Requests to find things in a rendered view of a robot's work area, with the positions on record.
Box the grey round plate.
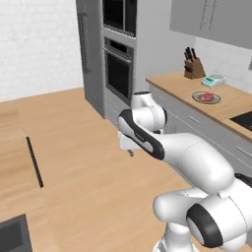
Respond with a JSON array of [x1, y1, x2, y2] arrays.
[[191, 91, 222, 105]]

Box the black wall oven stack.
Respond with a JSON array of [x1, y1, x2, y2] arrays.
[[100, 0, 138, 109]]

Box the grey base cupboards run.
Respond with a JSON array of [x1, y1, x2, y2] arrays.
[[147, 82, 252, 180]]

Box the red meat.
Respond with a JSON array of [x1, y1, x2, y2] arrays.
[[200, 93, 216, 101]]

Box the black bar handle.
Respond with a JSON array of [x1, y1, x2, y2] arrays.
[[26, 136, 44, 189]]

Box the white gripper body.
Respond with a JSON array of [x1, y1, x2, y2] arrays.
[[117, 130, 143, 152]]

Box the black hob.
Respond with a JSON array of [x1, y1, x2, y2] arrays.
[[229, 110, 252, 133]]

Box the grey wall cupboards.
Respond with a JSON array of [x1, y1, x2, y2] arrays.
[[169, 0, 252, 51]]

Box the wooden knife block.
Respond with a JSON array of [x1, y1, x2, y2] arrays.
[[183, 46, 207, 80]]

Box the grey fridge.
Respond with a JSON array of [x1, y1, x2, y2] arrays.
[[75, 0, 106, 119]]

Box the dark grey sink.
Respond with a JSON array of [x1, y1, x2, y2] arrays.
[[0, 214, 33, 252]]

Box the teal kitchen scale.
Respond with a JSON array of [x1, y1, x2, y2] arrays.
[[201, 74, 226, 89]]

